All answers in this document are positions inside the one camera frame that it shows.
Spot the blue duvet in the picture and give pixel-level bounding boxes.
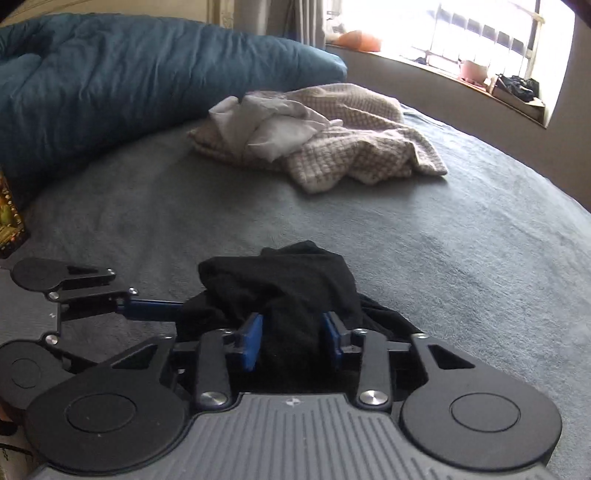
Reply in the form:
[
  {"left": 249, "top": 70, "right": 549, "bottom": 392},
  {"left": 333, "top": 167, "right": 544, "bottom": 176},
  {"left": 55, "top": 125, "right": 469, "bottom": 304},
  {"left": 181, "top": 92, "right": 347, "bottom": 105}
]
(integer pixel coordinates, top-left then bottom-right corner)
[{"left": 1, "top": 14, "right": 348, "bottom": 207}]

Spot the white cloth garment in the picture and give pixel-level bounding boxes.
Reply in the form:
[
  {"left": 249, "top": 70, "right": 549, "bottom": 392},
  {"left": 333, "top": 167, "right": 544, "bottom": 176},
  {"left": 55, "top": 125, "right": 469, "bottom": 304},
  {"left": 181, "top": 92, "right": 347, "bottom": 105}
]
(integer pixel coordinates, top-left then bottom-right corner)
[{"left": 209, "top": 92, "right": 342, "bottom": 163}]

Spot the black garment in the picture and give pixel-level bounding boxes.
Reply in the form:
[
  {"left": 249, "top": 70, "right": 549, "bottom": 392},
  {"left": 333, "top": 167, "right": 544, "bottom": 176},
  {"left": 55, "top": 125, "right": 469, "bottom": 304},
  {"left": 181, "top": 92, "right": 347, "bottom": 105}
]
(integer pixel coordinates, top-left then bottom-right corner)
[{"left": 176, "top": 241, "right": 418, "bottom": 393}]

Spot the grey fleece bed blanket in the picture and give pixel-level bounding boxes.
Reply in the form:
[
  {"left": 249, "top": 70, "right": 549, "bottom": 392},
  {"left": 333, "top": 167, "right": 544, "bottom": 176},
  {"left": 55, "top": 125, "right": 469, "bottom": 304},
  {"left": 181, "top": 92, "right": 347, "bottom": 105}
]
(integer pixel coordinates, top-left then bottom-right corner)
[{"left": 16, "top": 109, "right": 590, "bottom": 479}]

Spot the orange item on windowsill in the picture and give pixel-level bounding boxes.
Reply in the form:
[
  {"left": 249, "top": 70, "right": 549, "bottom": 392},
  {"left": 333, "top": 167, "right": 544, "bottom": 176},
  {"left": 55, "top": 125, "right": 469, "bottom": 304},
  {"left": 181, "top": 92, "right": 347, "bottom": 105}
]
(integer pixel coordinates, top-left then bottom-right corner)
[{"left": 332, "top": 30, "right": 382, "bottom": 53}]

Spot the dark bundle on windowsill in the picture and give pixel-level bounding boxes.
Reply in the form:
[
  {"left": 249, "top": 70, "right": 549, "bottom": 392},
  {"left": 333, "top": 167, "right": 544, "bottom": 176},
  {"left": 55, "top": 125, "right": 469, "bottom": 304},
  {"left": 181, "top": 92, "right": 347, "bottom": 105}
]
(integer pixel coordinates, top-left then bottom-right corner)
[{"left": 489, "top": 75, "right": 546, "bottom": 123}]

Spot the pink pot on windowsill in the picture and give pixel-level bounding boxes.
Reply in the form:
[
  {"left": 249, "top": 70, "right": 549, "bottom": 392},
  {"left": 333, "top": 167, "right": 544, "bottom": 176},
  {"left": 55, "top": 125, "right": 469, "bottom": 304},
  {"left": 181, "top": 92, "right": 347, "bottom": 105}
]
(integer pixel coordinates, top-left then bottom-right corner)
[{"left": 459, "top": 60, "right": 488, "bottom": 85}]

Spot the beige checked knit garment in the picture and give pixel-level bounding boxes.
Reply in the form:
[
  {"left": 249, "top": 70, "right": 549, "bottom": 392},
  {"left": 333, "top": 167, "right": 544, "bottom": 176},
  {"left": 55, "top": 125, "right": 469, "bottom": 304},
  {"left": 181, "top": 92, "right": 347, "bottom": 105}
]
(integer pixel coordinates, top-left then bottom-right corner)
[{"left": 188, "top": 83, "right": 448, "bottom": 194}]

